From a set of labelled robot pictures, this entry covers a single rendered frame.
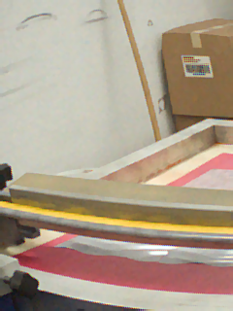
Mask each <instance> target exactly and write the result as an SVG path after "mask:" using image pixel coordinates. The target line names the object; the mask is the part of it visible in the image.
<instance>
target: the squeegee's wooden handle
mask: <svg viewBox="0 0 233 311"><path fill-rule="evenodd" d="M12 185H15V186H22V187H30V188H38V189H46V190H55V191H62V192H70V193H78V194H87V195H97V196H106V197H113V198H123V199H140V200H148V201H157V202H174V203H182V204H187V203H190V204H198V205H204V204H206V205H214V206H217V205H220V206H233V190H219V189H202V188H185V187H175V186H166V185H161V186H157V185H147V184H137V183H126V182H117V181H107V180H96V179H87V178H77V177H67V176H57V175H49V174H39V173H30V172H26V173H25V174H24V175H21V176H20V177H19V178H18V179H17V180H16V181H14V182H13V183H11V184H10V185H9V186H7V187H6V188H5V189H4V190H2V191H0V200H1V201H6V202H8V203H13V201H12V199H11V196H10V193H9V190H8V187H10V186H12Z"/></svg>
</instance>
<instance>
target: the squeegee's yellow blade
mask: <svg viewBox="0 0 233 311"><path fill-rule="evenodd" d="M0 206H2V207H8V208H10V209H15V210H20V211H27V212H33V213H38V214H41V215H47V216H54V217H60V218H67V219H74V220H82V221H89V222H96V223H102V224H111V225H124V226H131V227H145V228H152V229H166V230H173V231H175V230H180V231H186V232H188V231H193V232H206V233H208V232H211V233H223V234H224V233H229V234H233V227H217V226H212V227H210V226H204V225H203V226H198V225H171V224H157V223H150V222H134V221H127V220H120V219H112V218H104V217H97V216H89V215H82V214H75V213H67V212H60V211H52V210H46V209H41V208H38V207H32V206H25V205H18V204H13V203H8V202H6V201H1V200H0Z"/></svg>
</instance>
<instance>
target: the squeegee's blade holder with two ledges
mask: <svg viewBox="0 0 233 311"><path fill-rule="evenodd" d="M8 190H9V193H10V196H11V199H12V201H13V204H18V205H25V206H32V207H38V208H41V209H46V210H52V211H60V212H67V213H75V214H82V215H89V216H97V217H104V218H112V219H120V220H127V221H134V222H150V223H157V224H171V225H198V226H203V225H204V226H210V227H212V226H217V227H233V223H232V222H233V206H220V205H217V206H214V205H206V204H204V205H198V204H190V203H187V204H182V203H174V202H157V201H148V200H140V199H123V198H113V197H106V196H97V195H87V194H78V193H70V192H62V191H55V190H46V189H38V188H30V187H22V186H15V185H12V186H10V187H8ZM18 221H19V224H20V225H28V226H32V227H35V228H40V229H46V230H52V231H58V232H64V233H69V234H73V235H78V236H83V237H90V238H96V239H108V240H116V241H122V242H129V243H142V244H148V245H160V246H166V247H167V246H172V247H185V248H189V247H190V248H196V249H197V248H201V249H207V248H208V249H218V250H220V249H223V250H228V249H229V250H233V244H227V243H226V244H222V243H218V244H217V243H205V242H203V243H199V242H187V241H183V242H181V241H175V240H173V241H168V240H162V239H159V240H155V239H148V238H136V237H130V236H122V235H111V234H103V233H96V232H89V231H82V230H76V229H70V228H66V227H62V226H56V225H45V224H38V223H32V222H30V221H27V220H20V219H18Z"/></svg>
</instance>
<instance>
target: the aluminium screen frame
mask: <svg viewBox="0 0 233 311"><path fill-rule="evenodd" d="M213 144H220V145H233V121H227V120H211V119H207V120H203V121H201V122H199V123H197V124H194V125H193V126H191V127H189V128H187V129H185V130H181V131H179V132H177V133H176V134H174V135H171V136H169V137H168V138H163V139H161V140H160V141H158V142H156V143H153V144H151V145H150V146H148V147H146V148H143V149H140V150H139V151H136V152H134V153H132V154H130V155H126V156H125V157H123V158H121V159H118V160H116V161H114V162H112V163H108V164H106V165H104V166H102V167H99V168H97V169H95V170H94V171H92V172H89V173H87V174H85V175H82V176H80V177H78V178H87V179H96V180H107V181H117V182H126V183H137V184H138V183H140V182H143V181H145V180H146V179H148V178H149V177H151V176H153V175H157V174H159V173H160V172H162V171H164V170H166V169H168V168H170V167H171V166H173V165H175V164H178V163H179V162H181V161H183V160H186V159H188V158H190V157H191V156H194V155H196V154H197V153H199V152H201V151H204V150H205V149H207V148H209V147H210V146H212V145H213Z"/></svg>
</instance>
